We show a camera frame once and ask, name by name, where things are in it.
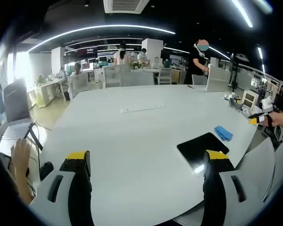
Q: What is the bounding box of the curved ceiling light strip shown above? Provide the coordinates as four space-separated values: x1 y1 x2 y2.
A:
27 24 176 52

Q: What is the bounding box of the ceiling air vent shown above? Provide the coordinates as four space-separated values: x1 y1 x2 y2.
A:
103 0 150 14

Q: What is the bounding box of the grey laptop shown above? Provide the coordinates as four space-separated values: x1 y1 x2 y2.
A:
0 80 38 156

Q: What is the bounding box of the black tripod stand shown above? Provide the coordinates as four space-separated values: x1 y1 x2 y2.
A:
230 53 249 90

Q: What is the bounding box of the black cable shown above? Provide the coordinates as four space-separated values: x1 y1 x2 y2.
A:
24 121 44 152

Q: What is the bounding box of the white desk partition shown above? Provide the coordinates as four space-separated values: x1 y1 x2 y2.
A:
206 64 231 93

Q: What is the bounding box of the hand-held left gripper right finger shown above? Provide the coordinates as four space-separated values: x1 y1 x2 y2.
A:
201 149 250 226

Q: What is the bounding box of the white framed box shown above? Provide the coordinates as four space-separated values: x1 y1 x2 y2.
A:
241 89 258 109

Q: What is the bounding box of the white curved chair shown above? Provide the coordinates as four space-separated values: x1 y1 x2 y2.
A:
235 137 283 208

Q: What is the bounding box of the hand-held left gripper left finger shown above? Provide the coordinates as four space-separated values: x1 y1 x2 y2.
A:
29 150 95 226

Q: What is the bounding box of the short ceiling light strip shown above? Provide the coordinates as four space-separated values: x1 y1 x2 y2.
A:
257 47 266 74

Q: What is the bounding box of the black computer mouse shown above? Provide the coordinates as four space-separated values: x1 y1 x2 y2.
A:
39 161 54 181

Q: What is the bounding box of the straight ceiling light strip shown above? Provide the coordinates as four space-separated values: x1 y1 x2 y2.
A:
231 0 254 28

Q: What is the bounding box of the white mesh office chair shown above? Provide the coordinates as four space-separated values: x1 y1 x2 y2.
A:
158 67 173 85

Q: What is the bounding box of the white office desk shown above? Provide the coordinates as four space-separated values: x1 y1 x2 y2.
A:
27 77 67 109

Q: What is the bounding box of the blue cleaning cloth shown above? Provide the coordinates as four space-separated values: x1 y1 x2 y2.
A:
214 126 233 141

